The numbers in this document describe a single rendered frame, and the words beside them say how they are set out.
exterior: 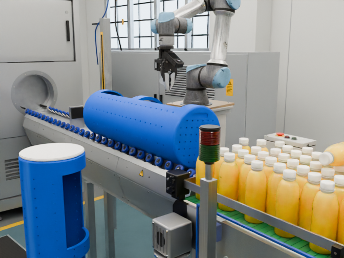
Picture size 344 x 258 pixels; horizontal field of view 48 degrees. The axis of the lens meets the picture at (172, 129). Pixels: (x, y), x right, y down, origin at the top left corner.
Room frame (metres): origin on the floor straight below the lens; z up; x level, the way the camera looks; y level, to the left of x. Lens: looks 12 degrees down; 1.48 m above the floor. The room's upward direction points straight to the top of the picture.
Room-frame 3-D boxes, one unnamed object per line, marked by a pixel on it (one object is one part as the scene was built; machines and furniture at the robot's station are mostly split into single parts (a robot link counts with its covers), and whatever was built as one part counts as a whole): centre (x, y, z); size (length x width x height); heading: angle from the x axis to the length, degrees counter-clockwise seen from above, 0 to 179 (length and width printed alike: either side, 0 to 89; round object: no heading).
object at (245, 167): (1.32, -0.28, 1.00); 0.07 x 0.07 x 0.19
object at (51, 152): (1.66, 0.53, 1.03); 0.28 x 0.28 x 0.01
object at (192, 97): (2.24, -0.14, 1.21); 0.15 x 0.15 x 0.10
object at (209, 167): (1.10, -0.11, 1.18); 0.06 x 0.06 x 0.16
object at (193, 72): (2.24, -0.14, 1.33); 0.13 x 0.12 x 0.14; 47
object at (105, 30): (3.00, 0.50, 0.85); 0.06 x 0.06 x 1.70; 38
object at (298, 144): (1.64, -0.51, 1.05); 0.20 x 0.10 x 0.10; 38
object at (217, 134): (1.10, -0.11, 1.23); 0.06 x 0.06 x 0.04
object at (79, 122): (2.67, 0.66, 1.00); 0.10 x 0.04 x 0.15; 128
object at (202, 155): (1.10, -0.11, 1.18); 0.06 x 0.06 x 0.05
